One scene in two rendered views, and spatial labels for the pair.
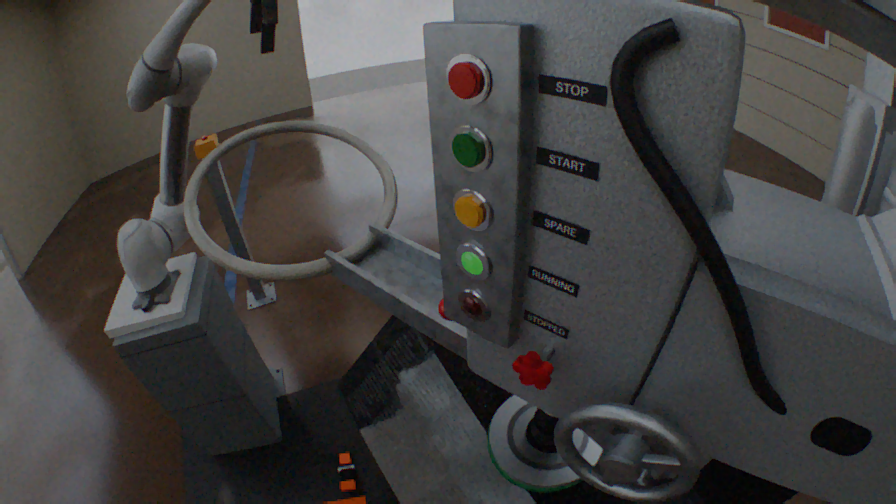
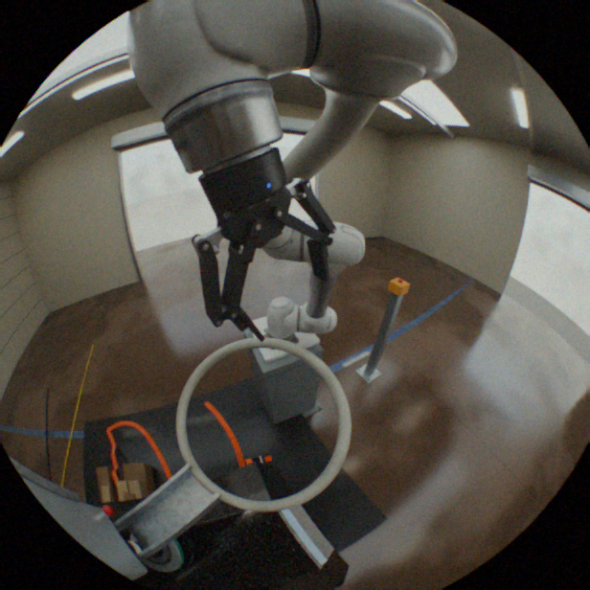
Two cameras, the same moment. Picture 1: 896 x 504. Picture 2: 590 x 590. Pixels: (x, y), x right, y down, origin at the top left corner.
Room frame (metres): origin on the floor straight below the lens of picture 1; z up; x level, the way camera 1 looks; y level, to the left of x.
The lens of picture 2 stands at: (0.84, 0.14, 1.70)
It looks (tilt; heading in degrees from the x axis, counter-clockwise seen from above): 32 degrees down; 83
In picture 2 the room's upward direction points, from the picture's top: straight up
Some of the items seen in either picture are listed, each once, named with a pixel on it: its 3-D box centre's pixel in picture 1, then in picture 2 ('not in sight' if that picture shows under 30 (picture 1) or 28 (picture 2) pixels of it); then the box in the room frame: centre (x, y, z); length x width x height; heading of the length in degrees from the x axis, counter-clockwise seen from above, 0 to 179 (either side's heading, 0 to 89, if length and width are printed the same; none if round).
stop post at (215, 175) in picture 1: (232, 225); (383, 335); (1.76, 1.22, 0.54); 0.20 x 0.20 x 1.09; 23
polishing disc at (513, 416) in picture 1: (548, 434); (154, 548); (0.31, -0.16, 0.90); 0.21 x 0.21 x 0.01
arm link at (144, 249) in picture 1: (140, 251); (282, 316); (0.88, 1.04, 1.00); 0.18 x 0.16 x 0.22; 169
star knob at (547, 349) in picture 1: (539, 360); not in sight; (0.22, -0.08, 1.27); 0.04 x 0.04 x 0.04; 49
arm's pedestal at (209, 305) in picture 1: (205, 367); (283, 375); (0.86, 1.05, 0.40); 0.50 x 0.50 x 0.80; 20
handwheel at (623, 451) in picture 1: (639, 429); not in sight; (0.15, -0.17, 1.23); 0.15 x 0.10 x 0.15; 49
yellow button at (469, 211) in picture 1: (470, 210); not in sight; (0.26, -0.02, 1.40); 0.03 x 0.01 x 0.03; 49
